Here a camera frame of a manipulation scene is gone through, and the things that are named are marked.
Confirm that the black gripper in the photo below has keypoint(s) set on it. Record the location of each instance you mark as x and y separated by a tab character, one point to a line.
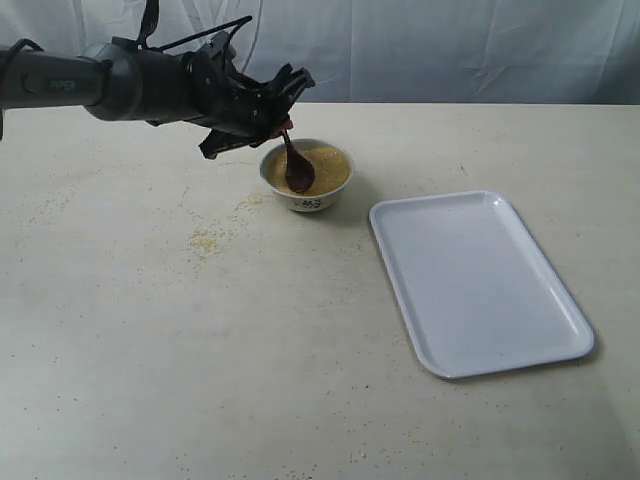
233	107

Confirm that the dark brown wooden spoon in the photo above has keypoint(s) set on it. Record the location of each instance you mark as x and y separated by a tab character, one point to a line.
299	172

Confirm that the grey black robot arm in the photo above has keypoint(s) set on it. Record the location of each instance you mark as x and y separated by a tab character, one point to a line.
119	81

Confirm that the grey wrinkled backdrop cloth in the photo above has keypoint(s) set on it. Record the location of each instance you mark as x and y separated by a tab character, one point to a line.
490	51

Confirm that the white ceramic bowl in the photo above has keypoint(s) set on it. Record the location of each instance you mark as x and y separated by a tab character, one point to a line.
299	203

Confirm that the white rectangular plastic tray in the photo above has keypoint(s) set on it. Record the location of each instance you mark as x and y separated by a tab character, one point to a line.
476	293

